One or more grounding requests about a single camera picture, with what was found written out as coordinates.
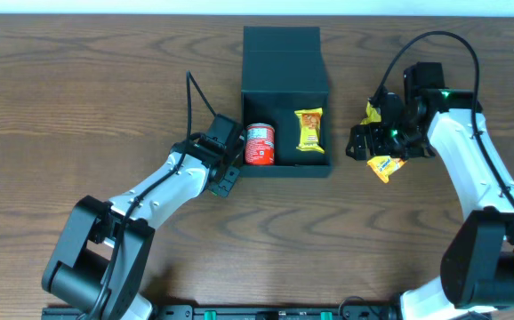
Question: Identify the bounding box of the red Pringles can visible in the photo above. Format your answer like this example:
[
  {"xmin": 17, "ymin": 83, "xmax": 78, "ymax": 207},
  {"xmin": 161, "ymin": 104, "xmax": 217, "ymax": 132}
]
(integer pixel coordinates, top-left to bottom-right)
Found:
[{"xmin": 245, "ymin": 123, "xmax": 275, "ymax": 165}]

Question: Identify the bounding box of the yellow orange snack packet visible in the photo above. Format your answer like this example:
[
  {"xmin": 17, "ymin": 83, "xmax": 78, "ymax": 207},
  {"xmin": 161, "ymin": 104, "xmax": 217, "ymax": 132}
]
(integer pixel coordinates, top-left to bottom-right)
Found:
[{"xmin": 294, "ymin": 108, "xmax": 325, "ymax": 154}]

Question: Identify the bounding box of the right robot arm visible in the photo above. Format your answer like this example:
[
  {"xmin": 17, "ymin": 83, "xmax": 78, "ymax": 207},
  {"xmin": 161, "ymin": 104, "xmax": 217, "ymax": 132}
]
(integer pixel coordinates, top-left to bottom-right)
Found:
[{"xmin": 346, "ymin": 62, "xmax": 514, "ymax": 319}]

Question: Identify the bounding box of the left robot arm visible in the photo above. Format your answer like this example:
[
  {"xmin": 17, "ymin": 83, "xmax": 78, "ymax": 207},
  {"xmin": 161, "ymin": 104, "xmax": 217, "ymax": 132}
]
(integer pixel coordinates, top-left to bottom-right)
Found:
[{"xmin": 42, "ymin": 115, "xmax": 245, "ymax": 320}]

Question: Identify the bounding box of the orange yellow biscuit packet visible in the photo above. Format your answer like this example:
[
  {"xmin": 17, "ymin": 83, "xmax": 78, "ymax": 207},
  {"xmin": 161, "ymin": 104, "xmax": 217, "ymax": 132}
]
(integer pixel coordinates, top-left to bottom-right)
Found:
[{"xmin": 367, "ymin": 156, "xmax": 406, "ymax": 183}]

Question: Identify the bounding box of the dark green open box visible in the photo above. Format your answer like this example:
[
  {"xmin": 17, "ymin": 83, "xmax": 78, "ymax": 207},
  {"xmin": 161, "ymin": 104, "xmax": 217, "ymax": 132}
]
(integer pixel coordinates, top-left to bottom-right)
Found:
[{"xmin": 241, "ymin": 26, "xmax": 333, "ymax": 178}]

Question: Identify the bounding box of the left black cable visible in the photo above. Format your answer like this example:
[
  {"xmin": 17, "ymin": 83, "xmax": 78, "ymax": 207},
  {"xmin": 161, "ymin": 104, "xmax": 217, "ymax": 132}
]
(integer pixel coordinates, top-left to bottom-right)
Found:
[{"xmin": 76, "ymin": 69, "xmax": 247, "ymax": 320}]

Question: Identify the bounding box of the black cable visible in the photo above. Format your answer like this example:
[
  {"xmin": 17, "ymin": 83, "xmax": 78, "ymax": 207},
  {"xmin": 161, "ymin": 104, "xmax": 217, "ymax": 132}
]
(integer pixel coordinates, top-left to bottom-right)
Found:
[
  {"xmin": 76, "ymin": 69, "xmax": 247, "ymax": 320},
  {"xmin": 370, "ymin": 29, "xmax": 514, "ymax": 268}
]

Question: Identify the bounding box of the right black cable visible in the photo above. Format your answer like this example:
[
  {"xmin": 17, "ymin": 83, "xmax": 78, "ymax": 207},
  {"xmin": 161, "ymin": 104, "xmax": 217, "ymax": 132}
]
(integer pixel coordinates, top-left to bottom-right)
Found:
[{"xmin": 370, "ymin": 29, "xmax": 514, "ymax": 268}]

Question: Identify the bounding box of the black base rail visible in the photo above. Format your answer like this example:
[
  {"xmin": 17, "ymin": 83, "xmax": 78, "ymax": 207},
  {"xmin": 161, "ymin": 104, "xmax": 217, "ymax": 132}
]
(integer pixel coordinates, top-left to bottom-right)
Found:
[{"xmin": 40, "ymin": 303, "xmax": 400, "ymax": 320}]

